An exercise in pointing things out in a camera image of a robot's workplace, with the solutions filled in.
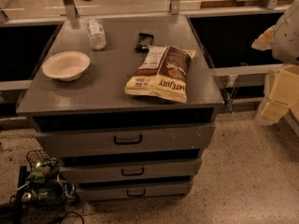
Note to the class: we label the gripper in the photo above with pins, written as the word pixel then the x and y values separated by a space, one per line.
pixel 287 40

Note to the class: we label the grey drawer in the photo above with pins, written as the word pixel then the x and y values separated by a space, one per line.
pixel 135 191
pixel 131 171
pixel 100 142

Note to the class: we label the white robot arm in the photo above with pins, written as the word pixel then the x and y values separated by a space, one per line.
pixel 283 37

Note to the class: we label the grey top drawer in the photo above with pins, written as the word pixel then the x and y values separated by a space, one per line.
pixel 100 142

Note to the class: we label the grey drawer cabinet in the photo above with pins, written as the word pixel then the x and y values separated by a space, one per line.
pixel 97 100

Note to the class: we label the grey bottom drawer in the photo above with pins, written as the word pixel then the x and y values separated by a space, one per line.
pixel 135 191

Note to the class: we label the brown cream chip bag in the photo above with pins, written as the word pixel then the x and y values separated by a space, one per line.
pixel 162 74

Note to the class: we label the black snack bar wrapper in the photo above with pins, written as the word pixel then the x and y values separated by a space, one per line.
pixel 143 42

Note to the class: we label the clear plastic water bottle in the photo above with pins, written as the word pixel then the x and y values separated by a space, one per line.
pixel 96 34

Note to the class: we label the white paper bowl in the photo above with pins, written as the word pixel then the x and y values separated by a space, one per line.
pixel 66 66

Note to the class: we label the blue soda can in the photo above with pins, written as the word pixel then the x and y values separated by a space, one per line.
pixel 70 192

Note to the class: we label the green snack bag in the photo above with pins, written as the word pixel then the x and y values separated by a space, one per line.
pixel 44 171

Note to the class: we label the black wire basket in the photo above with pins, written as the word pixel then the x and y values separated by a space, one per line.
pixel 35 157

